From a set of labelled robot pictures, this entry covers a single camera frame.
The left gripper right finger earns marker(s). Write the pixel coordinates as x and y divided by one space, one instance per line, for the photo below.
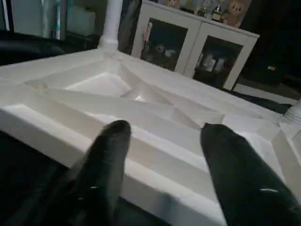
249 188

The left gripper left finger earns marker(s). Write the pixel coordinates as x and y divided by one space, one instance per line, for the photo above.
103 179

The white plastic table top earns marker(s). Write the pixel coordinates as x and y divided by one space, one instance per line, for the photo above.
141 103

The white plastic table leg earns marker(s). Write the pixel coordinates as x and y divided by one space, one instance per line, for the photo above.
112 23
294 115

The black speaker box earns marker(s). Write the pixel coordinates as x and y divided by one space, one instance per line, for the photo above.
277 47

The black mat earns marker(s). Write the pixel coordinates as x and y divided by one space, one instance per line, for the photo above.
28 49

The white glass door cabinet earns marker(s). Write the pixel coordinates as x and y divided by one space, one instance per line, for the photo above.
190 47

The grey metal pole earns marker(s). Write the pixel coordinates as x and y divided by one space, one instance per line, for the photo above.
62 19

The pale plush toy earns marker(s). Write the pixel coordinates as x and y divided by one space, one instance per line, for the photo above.
237 12

